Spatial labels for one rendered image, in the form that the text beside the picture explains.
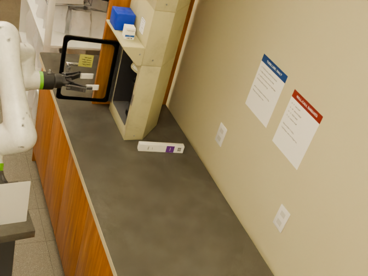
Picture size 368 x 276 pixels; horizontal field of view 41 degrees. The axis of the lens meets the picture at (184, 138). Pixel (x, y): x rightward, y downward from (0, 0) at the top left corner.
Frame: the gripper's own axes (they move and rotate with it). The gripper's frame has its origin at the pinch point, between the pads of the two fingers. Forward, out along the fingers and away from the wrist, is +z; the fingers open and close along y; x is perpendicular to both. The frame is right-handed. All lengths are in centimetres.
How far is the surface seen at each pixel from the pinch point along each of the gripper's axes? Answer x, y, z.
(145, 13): -42.1, -4.6, 19.2
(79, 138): 28.8, -11.3, -5.8
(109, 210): 29, -67, -4
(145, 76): -12.3, -14.1, 22.9
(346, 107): -55, -107, 62
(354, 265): -9, -144, 62
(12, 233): 29, -75, -48
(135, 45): -28.1, -11.7, 14.6
